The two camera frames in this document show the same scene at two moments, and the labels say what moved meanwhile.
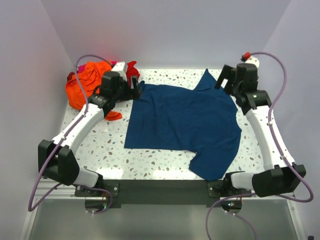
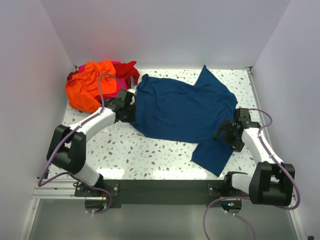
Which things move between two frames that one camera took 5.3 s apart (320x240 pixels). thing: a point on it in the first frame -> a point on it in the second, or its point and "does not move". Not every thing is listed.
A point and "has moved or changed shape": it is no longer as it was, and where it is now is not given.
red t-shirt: [131, 71] does not move
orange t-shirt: [90, 78] does not move
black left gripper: [130, 88] -> [129, 110]
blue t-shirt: [203, 120] has moved or changed shape
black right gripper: [230, 80] -> [227, 131]
